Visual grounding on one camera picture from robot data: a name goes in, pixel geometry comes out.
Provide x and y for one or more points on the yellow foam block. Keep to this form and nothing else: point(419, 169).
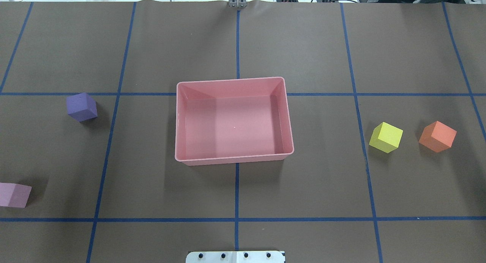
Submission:
point(386, 137)

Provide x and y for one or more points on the purple foam block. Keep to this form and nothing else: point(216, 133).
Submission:
point(81, 107)

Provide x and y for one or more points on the orange foam block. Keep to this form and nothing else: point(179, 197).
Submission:
point(438, 137)

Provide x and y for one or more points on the pink foam block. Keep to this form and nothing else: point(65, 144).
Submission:
point(14, 195)

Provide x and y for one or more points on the pink plastic bin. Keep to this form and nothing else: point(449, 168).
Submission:
point(232, 121)

